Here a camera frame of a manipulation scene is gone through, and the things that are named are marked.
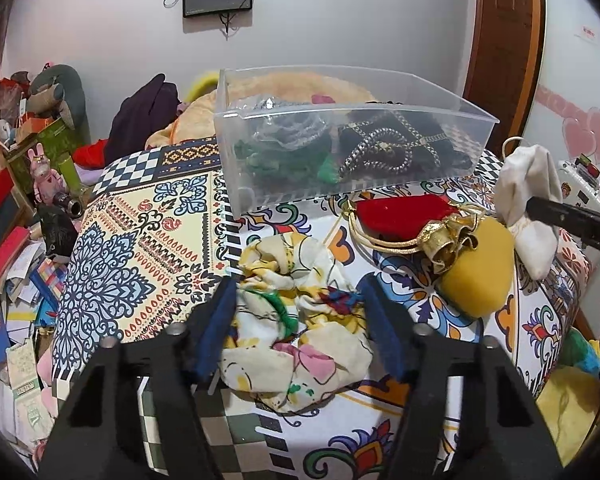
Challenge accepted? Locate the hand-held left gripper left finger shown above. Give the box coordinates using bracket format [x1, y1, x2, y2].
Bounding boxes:
[39, 276, 241, 480]

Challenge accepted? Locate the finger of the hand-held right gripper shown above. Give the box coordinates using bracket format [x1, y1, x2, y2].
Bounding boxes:
[525, 195, 600, 261]

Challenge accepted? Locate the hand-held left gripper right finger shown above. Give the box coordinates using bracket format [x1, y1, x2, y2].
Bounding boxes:
[357, 274, 564, 480]

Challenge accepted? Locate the white cloth pouch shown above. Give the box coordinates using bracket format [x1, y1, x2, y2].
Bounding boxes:
[494, 136, 565, 281]

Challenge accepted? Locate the floral print fabric scrunchie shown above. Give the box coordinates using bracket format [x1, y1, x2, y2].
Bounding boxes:
[219, 232, 376, 416]

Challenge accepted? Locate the clear plastic storage box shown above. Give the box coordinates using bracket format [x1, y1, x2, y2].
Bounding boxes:
[213, 65, 501, 221]

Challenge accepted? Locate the white suitcase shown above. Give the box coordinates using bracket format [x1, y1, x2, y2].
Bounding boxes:
[557, 156, 600, 222]

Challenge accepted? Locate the pink heart decoration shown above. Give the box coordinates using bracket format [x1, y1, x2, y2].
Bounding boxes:
[536, 85, 600, 166]

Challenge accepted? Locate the yellow velvet pouch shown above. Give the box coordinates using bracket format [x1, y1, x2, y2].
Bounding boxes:
[439, 219, 517, 320]

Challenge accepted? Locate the patterned printed blanket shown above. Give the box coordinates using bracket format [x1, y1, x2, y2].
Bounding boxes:
[50, 136, 597, 480]

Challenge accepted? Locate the green cloth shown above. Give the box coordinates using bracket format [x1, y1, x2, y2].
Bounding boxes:
[234, 137, 342, 186]

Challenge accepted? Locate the yellow plush toy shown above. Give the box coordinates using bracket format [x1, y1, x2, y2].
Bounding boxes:
[535, 364, 600, 457]

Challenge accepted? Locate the black plastic bag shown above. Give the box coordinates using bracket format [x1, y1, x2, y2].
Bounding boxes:
[36, 204, 80, 261]

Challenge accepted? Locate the brown wooden door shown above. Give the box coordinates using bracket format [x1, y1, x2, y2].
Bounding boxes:
[461, 0, 547, 142]

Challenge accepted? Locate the pile of papers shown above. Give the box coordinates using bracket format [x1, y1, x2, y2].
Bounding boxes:
[0, 237, 72, 458]

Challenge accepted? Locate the red cloth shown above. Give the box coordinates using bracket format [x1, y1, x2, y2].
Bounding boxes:
[74, 140, 112, 168]

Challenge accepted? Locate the grey lace fabric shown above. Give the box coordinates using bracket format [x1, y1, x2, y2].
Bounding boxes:
[239, 94, 332, 153]

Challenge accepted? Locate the dark purple garment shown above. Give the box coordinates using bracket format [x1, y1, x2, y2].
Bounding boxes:
[105, 74, 182, 162]

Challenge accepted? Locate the pink rabbit toy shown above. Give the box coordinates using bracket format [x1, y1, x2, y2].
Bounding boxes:
[29, 147, 65, 202]

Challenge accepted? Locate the green cardboard box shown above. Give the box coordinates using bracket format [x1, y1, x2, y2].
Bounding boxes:
[6, 117, 90, 196]

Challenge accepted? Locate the peach plush pillow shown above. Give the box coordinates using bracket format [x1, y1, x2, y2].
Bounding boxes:
[147, 71, 381, 150]

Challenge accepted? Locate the grey plush toy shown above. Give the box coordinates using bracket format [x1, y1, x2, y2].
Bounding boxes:
[27, 63, 89, 132]

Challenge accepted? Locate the red velvet drawstring pouch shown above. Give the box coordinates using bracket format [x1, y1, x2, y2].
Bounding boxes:
[341, 194, 482, 267]

